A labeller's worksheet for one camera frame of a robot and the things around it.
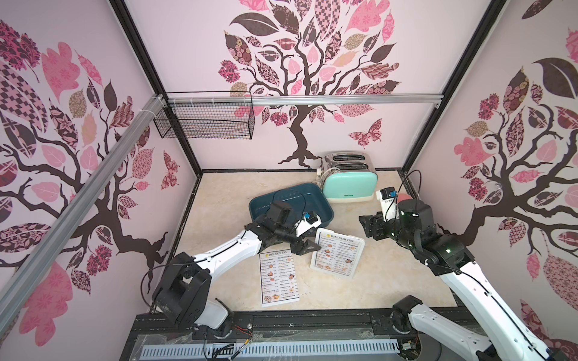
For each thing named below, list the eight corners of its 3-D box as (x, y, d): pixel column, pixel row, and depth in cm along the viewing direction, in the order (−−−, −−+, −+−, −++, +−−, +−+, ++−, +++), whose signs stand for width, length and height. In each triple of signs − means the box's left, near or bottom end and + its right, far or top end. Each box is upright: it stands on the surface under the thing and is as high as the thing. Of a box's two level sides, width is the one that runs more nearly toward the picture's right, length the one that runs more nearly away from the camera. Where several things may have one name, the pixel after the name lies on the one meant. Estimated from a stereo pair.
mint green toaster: (321, 203, 107) (324, 180, 94) (318, 175, 120) (321, 151, 107) (370, 203, 107) (380, 180, 94) (362, 175, 120) (370, 151, 107)
